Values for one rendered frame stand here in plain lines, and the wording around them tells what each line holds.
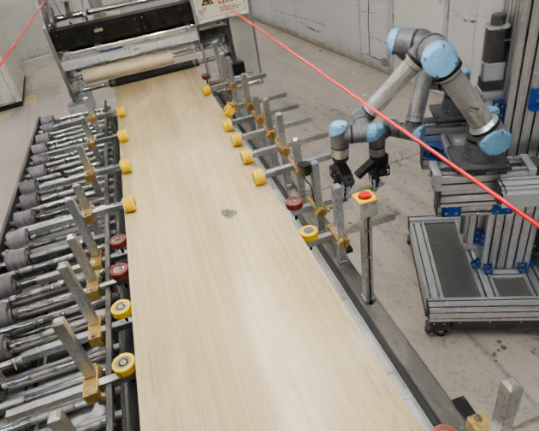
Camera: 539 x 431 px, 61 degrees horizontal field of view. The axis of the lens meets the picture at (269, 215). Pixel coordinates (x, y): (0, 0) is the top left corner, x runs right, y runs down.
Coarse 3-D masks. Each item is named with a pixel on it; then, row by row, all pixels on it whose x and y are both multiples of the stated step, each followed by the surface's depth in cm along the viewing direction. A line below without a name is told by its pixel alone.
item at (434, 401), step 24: (288, 192) 265; (312, 216) 243; (336, 264) 210; (360, 288) 196; (360, 312) 192; (384, 312) 183; (384, 336) 174; (408, 360) 164; (408, 384) 162; (432, 384) 155; (432, 408) 148
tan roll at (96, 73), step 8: (200, 48) 417; (136, 56) 407; (144, 56) 405; (152, 56) 406; (160, 56) 407; (168, 56) 408; (176, 56) 415; (104, 64) 401; (112, 64) 401; (120, 64) 401; (128, 64) 402; (136, 64) 404; (144, 64) 405; (152, 64) 408; (160, 64) 411; (88, 72) 397; (96, 72) 398; (104, 72) 399; (112, 72) 401; (120, 72) 403; (128, 72) 406; (72, 80) 399; (88, 80) 399; (96, 80) 403
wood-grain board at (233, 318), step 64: (128, 128) 328; (192, 128) 311; (128, 192) 252; (192, 192) 242; (256, 192) 233; (128, 256) 206; (192, 256) 199; (256, 256) 192; (192, 320) 168; (256, 320) 164; (320, 320) 159; (192, 384) 146; (256, 384) 142; (320, 384) 139; (384, 384) 136
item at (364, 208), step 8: (352, 200) 163; (360, 200) 158; (368, 200) 158; (376, 200) 158; (352, 208) 165; (360, 208) 158; (368, 208) 159; (376, 208) 160; (360, 216) 160; (368, 216) 161
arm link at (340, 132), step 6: (330, 126) 186; (336, 126) 184; (342, 126) 184; (348, 126) 186; (330, 132) 187; (336, 132) 184; (342, 132) 184; (348, 132) 185; (330, 138) 189; (336, 138) 186; (342, 138) 186; (348, 138) 185; (336, 144) 188; (342, 144) 187; (348, 144) 190; (336, 150) 189; (342, 150) 189
